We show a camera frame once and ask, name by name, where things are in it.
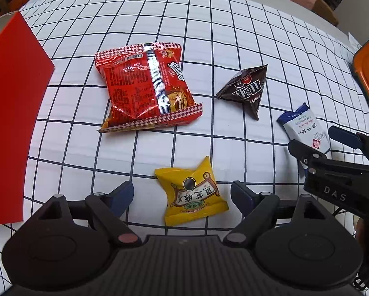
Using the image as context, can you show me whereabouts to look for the white blue snack packet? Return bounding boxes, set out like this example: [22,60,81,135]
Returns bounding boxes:
[277,103,330,154]

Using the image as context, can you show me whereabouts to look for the yellow sesame snack packet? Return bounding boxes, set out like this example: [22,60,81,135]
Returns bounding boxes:
[155,156,229,226]

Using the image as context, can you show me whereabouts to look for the brown M&M packet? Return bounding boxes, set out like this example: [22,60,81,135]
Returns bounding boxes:
[216,64,268,120]

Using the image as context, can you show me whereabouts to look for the red checkered snack bag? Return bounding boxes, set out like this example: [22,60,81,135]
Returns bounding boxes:
[94,42,203,133]

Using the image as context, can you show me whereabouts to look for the white grid tablecloth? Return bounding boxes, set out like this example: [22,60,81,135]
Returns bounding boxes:
[0,0,369,296]

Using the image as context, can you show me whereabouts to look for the red cardboard box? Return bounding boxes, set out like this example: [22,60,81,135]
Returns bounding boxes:
[0,11,54,224]

